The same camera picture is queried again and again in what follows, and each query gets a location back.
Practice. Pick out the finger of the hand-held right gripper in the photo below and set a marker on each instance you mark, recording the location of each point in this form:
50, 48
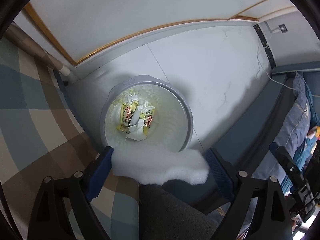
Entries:
291, 172

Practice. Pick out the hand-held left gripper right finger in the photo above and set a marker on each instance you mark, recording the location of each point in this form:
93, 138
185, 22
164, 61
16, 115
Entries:
220, 172

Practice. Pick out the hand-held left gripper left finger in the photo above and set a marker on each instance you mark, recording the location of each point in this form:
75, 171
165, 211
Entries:
100, 172

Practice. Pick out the large white tissue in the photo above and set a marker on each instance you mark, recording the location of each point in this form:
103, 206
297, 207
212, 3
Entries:
136, 133

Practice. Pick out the white foam sheet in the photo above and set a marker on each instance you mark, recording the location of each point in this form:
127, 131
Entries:
160, 165

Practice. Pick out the yellow printed packet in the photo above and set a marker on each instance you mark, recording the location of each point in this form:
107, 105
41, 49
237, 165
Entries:
126, 116

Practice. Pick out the white bin liner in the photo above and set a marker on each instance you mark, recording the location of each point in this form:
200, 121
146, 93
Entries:
170, 122

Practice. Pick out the grey trash bin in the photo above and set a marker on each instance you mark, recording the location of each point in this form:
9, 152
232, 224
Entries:
155, 80

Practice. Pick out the dark blue sofa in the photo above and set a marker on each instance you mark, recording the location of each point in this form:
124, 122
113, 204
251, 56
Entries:
240, 135

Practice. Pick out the light blue patterned pillow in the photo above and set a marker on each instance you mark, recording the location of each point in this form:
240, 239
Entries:
287, 130

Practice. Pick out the colourful toy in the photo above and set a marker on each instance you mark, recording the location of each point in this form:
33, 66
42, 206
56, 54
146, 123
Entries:
315, 133

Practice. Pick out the person's grey trouser leg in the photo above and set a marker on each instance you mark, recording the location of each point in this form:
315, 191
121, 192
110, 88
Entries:
170, 217

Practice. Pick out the checked tablecloth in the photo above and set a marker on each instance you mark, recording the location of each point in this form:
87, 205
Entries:
25, 120

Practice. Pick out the white table leg cap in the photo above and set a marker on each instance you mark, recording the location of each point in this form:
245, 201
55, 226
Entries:
66, 71

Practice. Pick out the wall socket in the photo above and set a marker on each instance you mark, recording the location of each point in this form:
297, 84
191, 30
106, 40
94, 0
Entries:
283, 28

